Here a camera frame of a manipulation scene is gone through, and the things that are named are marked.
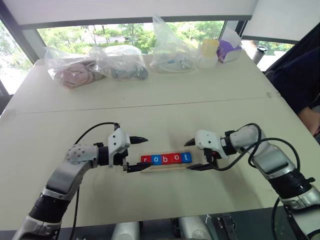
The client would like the silver rounded robot body part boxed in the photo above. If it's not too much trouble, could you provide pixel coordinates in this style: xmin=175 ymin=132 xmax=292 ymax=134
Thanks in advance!
xmin=178 ymin=215 xmax=211 ymax=240
xmin=111 ymin=220 xmax=141 ymax=240

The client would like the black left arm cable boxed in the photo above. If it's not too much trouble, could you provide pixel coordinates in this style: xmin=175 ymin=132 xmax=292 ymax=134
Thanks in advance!
xmin=68 ymin=121 xmax=121 ymax=240

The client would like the yellow and white plastic cup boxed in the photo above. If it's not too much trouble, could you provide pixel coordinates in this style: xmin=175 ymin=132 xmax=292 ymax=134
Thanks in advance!
xmin=198 ymin=38 xmax=221 ymax=69

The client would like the person's bare hand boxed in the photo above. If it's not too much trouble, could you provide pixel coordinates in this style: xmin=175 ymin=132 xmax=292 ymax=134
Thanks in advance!
xmin=298 ymin=105 xmax=320 ymax=138

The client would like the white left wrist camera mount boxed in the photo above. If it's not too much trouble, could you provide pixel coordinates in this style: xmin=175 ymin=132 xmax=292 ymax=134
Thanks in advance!
xmin=107 ymin=128 xmax=132 ymax=169

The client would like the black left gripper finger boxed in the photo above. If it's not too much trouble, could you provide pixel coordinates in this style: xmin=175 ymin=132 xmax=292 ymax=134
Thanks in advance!
xmin=129 ymin=136 xmax=149 ymax=145
xmin=126 ymin=162 xmax=153 ymax=174

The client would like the wide white roller blind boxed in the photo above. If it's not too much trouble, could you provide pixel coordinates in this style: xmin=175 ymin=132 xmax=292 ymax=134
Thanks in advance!
xmin=4 ymin=0 xmax=260 ymax=26

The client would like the narrow white roller blind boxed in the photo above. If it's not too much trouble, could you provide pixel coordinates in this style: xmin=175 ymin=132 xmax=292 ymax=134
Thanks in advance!
xmin=241 ymin=0 xmax=320 ymax=45

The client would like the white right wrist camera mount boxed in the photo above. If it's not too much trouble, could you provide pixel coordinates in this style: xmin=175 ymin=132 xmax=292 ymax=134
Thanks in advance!
xmin=195 ymin=129 xmax=227 ymax=161

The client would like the red letter tile r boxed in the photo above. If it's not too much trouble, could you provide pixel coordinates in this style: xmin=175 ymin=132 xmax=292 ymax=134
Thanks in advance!
xmin=140 ymin=155 xmax=154 ymax=167

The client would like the blue letter tile o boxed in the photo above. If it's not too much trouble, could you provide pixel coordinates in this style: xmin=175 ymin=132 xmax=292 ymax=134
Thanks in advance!
xmin=152 ymin=154 xmax=165 ymax=166

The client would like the plastic bag with grey items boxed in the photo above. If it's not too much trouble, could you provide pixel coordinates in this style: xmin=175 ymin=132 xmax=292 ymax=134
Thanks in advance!
xmin=89 ymin=44 xmax=150 ymax=81

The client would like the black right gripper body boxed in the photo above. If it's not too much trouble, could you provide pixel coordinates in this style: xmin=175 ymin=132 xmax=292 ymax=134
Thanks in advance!
xmin=203 ymin=147 xmax=223 ymax=164

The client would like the black metal bracket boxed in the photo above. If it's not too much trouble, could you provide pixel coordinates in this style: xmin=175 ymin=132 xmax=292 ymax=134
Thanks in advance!
xmin=216 ymin=215 xmax=239 ymax=240

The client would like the tall clear plastic bag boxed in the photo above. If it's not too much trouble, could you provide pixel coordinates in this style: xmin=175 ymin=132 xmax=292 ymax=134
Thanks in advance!
xmin=149 ymin=15 xmax=201 ymax=74

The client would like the red letter tile b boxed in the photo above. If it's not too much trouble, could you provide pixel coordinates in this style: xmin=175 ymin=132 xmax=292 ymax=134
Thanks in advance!
xmin=162 ymin=153 xmax=176 ymax=165

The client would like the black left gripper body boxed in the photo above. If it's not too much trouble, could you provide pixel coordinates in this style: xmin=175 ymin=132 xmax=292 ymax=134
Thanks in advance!
xmin=112 ymin=148 xmax=130 ymax=174

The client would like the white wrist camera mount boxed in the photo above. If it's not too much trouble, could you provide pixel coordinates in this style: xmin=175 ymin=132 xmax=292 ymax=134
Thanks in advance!
xmin=195 ymin=129 xmax=227 ymax=161
xmin=107 ymin=128 xmax=132 ymax=169

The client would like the wooden tile rack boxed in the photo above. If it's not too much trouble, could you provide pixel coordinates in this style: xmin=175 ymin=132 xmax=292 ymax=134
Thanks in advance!
xmin=139 ymin=161 xmax=201 ymax=174

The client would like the purple and white box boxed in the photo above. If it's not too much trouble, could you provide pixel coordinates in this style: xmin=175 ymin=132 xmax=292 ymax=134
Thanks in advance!
xmin=217 ymin=26 xmax=244 ymax=64

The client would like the plastic bag with pink cloth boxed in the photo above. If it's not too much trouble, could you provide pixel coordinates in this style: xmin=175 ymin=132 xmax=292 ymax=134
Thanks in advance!
xmin=44 ymin=45 xmax=106 ymax=89

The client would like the person in dark clothing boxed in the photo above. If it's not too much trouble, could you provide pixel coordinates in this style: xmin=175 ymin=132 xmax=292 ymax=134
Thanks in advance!
xmin=264 ymin=24 xmax=320 ymax=116

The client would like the black and silver tumbler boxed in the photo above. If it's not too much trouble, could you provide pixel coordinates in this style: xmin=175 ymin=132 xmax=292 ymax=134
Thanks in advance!
xmin=252 ymin=45 xmax=269 ymax=65

